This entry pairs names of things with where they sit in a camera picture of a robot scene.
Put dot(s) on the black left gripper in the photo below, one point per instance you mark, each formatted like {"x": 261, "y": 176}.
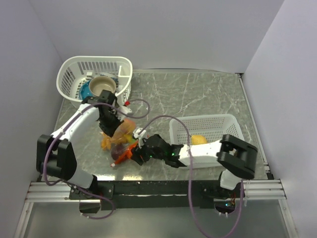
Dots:
{"x": 111, "y": 131}

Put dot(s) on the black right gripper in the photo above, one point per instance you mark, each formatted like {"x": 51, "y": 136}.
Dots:
{"x": 136, "y": 154}

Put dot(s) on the clear zip top bag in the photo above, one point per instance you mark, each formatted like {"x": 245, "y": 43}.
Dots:
{"x": 128, "y": 141}

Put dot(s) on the yellow fake lemon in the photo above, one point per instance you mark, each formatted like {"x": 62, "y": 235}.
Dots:
{"x": 198, "y": 140}

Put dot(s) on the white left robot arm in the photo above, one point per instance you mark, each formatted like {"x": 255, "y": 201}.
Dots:
{"x": 55, "y": 154}

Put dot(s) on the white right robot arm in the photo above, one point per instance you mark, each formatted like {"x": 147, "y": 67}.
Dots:
{"x": 237, "y": 156}

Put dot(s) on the purple fake plum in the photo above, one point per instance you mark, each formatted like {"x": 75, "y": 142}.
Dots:
{"x": 117, "y": 151}

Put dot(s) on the pink fake peach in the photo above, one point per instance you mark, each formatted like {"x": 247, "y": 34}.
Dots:
{"x": 126, "y": 128}

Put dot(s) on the orange fake fruit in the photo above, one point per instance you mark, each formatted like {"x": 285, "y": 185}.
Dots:
{"x": 106, "y": 143}

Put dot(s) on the blue plate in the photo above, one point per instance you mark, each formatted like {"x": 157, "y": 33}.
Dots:
{"x": 88, "y": 89}

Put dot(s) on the beige bowl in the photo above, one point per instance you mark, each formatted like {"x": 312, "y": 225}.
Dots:
{"x": 100, "y": 83}

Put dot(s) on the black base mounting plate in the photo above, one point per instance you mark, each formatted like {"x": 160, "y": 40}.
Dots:
{"x": 156, "y": 194}

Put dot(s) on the white oval laundry basket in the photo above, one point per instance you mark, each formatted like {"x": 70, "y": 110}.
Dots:
{"x": 76, "y": 71}

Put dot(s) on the white rectangular perforated basket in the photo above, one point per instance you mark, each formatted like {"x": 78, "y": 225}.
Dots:
{"x": 212, "y": 128}

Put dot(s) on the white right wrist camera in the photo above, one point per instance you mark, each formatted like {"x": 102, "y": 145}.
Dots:
{"x": 138, "y": 134}

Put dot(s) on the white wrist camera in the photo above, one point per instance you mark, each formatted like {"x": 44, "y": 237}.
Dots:
{"x": 124, "y": 110}
{"x": 138, "y": 134}

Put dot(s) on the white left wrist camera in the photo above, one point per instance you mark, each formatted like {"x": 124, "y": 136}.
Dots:
{"x": 124, "y": 110}

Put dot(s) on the aluminium frame rail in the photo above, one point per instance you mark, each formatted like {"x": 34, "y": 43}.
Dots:
{"x": 254, "y": 190}

